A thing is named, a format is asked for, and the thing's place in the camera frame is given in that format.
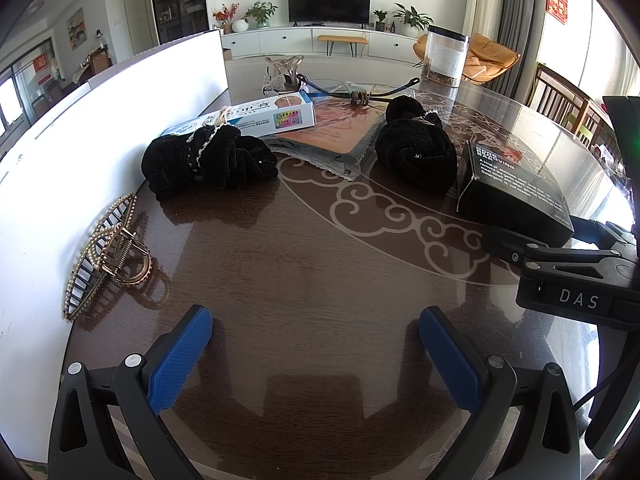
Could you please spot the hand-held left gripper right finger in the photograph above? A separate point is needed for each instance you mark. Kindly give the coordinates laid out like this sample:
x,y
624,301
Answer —
x,y
450,360

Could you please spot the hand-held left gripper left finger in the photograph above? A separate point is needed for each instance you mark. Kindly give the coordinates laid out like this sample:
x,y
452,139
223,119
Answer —
x,y
180,355

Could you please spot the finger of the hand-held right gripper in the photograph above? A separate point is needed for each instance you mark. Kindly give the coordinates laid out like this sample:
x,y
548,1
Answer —
x,y
510,249
592,227

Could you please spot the black cardboard box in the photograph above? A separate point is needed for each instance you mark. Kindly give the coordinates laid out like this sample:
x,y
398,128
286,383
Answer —
x,y
515,195

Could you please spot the dark wooden desktop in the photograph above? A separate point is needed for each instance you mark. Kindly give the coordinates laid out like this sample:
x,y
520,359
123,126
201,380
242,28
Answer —
x,y
310,270

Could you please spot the gold pearl hair claw clip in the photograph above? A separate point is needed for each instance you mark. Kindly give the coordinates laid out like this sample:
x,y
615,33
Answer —
x,y
117,255

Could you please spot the black velvet pearl hair band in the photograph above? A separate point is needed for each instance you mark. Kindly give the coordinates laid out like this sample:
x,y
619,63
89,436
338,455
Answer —
x,y
170,165
415,155

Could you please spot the wooden chair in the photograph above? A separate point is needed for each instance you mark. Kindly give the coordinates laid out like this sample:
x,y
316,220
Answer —
x,y
555,95

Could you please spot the orange lounge chair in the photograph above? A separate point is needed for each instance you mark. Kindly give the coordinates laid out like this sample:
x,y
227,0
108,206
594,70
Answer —
x,y
492,57

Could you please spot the clear jar with black lid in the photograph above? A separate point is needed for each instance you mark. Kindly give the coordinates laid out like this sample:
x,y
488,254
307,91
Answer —
x,y
445,60

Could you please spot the small brown hair clip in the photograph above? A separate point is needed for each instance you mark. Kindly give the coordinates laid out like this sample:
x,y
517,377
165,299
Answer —
x,y
359,99

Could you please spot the orange flat plastic packet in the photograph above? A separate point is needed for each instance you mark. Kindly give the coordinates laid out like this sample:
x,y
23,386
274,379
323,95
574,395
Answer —
x,y
330,130

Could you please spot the grey curtain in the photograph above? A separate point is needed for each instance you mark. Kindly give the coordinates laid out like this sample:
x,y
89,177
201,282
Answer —
x,y
525,20

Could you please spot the white partition board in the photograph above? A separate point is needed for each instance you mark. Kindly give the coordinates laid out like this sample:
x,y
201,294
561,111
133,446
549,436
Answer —
x,y
75,160

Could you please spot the red window decoration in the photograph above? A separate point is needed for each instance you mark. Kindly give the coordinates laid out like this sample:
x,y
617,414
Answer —
x,y
557,4

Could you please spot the beige curtain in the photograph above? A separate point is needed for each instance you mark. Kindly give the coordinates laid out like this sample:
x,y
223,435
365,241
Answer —
x,y
487,0

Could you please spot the large leafy potted plant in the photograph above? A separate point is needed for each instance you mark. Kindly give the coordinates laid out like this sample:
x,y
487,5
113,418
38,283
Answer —
x,y
412,17

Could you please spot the white and blue box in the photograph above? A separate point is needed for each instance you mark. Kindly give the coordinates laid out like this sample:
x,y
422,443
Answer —
x,y
270,115

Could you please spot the small potted plant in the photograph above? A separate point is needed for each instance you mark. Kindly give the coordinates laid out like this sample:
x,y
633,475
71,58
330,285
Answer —
x,y
380,17

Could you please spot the wooden bench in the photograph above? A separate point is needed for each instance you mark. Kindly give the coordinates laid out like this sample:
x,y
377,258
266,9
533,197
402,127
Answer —
x,y
342,39

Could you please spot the translucent brown hair claw clip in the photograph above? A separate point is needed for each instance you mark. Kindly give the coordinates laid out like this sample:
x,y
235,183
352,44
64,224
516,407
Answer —
x,y
290,67

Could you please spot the silver rhinestone hair clip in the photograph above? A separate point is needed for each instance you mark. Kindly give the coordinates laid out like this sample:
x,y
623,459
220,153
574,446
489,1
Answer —
x,y
272,85

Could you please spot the black television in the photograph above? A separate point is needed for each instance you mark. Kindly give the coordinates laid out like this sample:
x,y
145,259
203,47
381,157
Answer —
x,y
329,4

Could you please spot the white television cabinet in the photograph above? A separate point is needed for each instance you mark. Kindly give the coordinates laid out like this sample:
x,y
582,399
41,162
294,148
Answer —
x,y
280,41

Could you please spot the red paper sign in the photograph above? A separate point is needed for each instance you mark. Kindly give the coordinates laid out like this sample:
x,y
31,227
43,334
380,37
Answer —
x,y
41,67

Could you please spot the white round vase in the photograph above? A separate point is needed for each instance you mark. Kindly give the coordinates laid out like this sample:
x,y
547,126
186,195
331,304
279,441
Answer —
x,y
240,26

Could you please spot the white door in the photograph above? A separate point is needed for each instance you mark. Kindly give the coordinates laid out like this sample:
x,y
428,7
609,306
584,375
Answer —
x,y
137,17

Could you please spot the bushy green potted plant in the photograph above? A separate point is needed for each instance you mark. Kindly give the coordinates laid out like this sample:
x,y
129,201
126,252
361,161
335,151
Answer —
x,y
260,12

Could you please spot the red flower bouquet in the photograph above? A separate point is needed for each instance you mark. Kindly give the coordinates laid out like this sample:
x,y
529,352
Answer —
x,y
225,12

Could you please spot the glass display cabinet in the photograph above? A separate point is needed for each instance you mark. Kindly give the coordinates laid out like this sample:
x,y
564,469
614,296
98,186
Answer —
x,y
177,0

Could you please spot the wall painting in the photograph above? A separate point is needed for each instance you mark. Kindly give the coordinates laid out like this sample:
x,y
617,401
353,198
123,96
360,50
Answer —
x,y
76,27

